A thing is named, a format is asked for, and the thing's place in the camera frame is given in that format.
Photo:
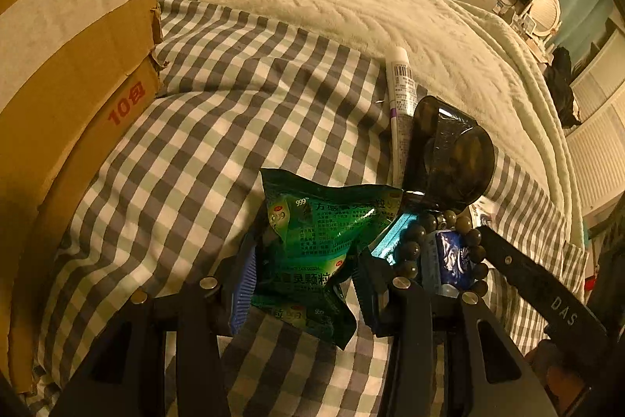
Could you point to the person's right hand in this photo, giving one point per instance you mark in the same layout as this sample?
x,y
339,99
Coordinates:
x,y
561,373

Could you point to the light blue card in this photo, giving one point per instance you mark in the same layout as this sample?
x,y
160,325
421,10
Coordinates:
x,y
385,246

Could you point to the white cream tube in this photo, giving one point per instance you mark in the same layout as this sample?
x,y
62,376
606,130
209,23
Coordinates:
x,y
401,89

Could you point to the white oval vanity mirror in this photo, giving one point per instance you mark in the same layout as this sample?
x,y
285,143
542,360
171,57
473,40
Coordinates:
x,y
542,14

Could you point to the dark cloth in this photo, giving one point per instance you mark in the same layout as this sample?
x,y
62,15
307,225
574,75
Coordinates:
x,y
608,260

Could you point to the dark round jar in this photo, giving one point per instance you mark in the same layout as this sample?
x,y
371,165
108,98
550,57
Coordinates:
x,y
464,168

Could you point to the blue foil packet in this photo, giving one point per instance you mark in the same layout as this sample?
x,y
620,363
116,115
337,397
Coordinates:
x,y
451,256

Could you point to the white wardrobe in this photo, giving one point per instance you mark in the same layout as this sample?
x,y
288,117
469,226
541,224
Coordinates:
x,y
598,138

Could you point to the brown cardboard box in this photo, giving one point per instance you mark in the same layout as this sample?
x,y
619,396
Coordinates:
x,y
63,55

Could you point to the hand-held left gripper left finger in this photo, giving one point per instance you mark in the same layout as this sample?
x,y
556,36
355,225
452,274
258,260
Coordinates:
x,y
241,295

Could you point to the green medicine sachet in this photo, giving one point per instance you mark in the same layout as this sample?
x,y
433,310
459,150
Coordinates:
x,y
312,231

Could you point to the dark hanging clothes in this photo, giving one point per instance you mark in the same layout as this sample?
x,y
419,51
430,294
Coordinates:
x,y
561,85

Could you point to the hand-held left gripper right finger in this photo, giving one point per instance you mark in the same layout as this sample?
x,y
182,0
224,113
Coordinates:
x,y
366,295

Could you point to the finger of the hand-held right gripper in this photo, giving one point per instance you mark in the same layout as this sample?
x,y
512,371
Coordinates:
x,y
508,258

